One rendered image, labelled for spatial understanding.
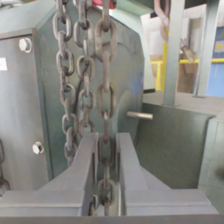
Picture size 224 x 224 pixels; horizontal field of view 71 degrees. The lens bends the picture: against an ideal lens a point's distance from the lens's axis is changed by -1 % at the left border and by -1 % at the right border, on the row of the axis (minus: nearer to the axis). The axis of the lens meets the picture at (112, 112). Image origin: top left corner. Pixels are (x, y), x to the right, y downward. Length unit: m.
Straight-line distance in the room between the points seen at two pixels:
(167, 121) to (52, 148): 0.48
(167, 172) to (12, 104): 0.61
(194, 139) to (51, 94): 0.50
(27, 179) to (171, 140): 0.50
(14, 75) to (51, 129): 0.09
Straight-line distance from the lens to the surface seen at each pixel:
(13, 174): 0.35
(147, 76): 0.96
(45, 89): 0.22
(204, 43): 0.95
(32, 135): 0.26
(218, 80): 3.19
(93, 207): 0.26
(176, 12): 0.64
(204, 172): 0.59
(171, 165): 0.69
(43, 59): 0.23
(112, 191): 0.18
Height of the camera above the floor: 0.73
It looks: 15 degrees down
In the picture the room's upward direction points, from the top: straight up
